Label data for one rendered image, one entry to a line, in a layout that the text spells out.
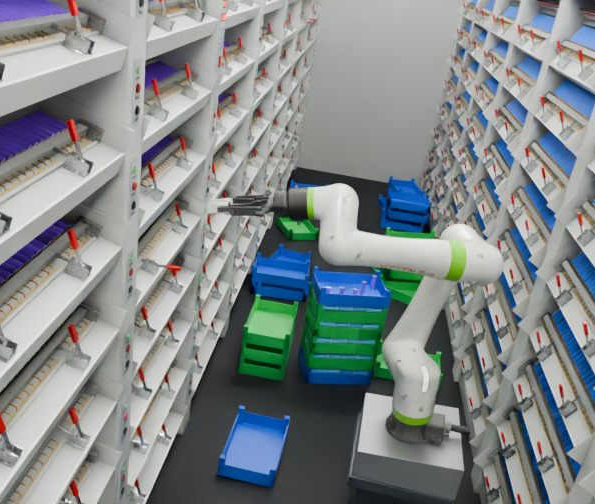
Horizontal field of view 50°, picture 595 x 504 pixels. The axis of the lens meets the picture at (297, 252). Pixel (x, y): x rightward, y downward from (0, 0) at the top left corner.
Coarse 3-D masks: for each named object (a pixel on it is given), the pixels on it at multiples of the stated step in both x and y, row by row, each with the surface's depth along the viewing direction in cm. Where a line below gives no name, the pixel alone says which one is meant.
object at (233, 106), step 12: (228, 96) 255; (240, 96) 258; (228, 108) 249; (240, 108) 257; (216, 120) 227; (228, 120) 237; (240, 120) 245; (216, 132) 219; (228, 132) 225; (216, 144) 209
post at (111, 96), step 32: (128, 0) 113; (128, 64) 118; (96, 96) 121; (128, 96) 120; (128, 160) 127; (96, 192) 129; (128, 192) 130; (128, 224) 134; (96, 288) 138; (128, 320) 146; (128, 384) 156; (128, 416) 161; (128, 448) 167
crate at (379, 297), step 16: (320, 272) 281; (336, 272) 282; (320, 288) 278; (336, 288) 280; (352, 288) 282; (368, 288) 284; (384, 288) 276; (320, 304) 265; (336, 304) 266; (352, 304) 267; (368, 304) 269; (384, 304) 270
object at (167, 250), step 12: (180, 192) 202; (180, 204) 202; (192, 204) 203; (204, 204) 203; (192, 216) 202; (168, 228) 189; (192, 228) 195; (156, 240) 180; (168, 240) 183; (180, 240) 186; (156, 252) 175; (168, 252) 177; (168, 264) 177; (144, 276) 162; (156, 276) 165; (144, 288) 158; (144, 300) 161
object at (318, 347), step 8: (304, 320) 291; (304, 328) 290; (312, 336) 273; (312, 344) 273; (320, 344) 274; (328, 344) 274; (336, 344) 275; (344, 344) 276; (352, 344) 276; (360, 344) 277; (368, 344) 278; (376, 344) 278; (312, 352) 275; (320, 352) 276; (328, 352) 276; (336, 352) 277; (344, 352) 277; (352, 352) 278; (360, 352) 279; (368, 352) 279; (376, 352) 280
